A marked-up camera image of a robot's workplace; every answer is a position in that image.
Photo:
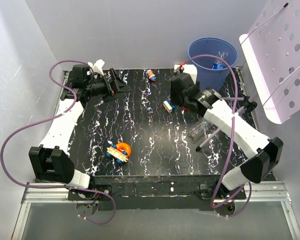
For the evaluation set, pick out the small toy figure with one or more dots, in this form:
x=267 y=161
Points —
x=151 y=76

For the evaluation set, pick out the small white corner block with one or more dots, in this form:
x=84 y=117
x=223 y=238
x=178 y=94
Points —
x=176 y=69

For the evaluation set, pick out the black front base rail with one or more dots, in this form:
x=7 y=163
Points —
x=150 y=192

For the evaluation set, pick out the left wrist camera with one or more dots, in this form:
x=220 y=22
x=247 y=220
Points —
x=97 y=67

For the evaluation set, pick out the white blue yellow block stack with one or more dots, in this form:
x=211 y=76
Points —
x=168 y=106

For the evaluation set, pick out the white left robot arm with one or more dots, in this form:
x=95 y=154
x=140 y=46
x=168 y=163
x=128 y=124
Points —
x=50 y=160

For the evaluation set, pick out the beige toy car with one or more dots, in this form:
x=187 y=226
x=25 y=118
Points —
x=119 y=154

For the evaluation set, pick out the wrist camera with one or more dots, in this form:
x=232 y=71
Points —
x=97 y=67
x=191 y=70

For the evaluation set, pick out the orange ring toy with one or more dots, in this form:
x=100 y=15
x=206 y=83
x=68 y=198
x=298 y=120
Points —
x=124 y=147

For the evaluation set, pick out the blue plastic bin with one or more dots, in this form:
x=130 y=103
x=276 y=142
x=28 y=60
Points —
x=206 y=76

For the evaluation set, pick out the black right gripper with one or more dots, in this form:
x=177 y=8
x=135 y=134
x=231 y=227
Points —
x=174 y=98

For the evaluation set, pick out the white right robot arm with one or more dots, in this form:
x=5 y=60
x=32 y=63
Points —
x=263 y=153

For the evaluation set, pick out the white perforated panel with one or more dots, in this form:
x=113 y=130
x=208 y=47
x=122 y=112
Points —
x=272 y=52

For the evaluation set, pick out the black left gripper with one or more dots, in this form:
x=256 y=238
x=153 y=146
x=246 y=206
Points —
x=120 y=86

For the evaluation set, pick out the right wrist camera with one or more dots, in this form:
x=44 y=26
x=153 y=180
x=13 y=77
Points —
x=191 y=70

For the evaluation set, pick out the clear Pepsi bottle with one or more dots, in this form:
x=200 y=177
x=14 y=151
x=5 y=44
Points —
x=218 y=64

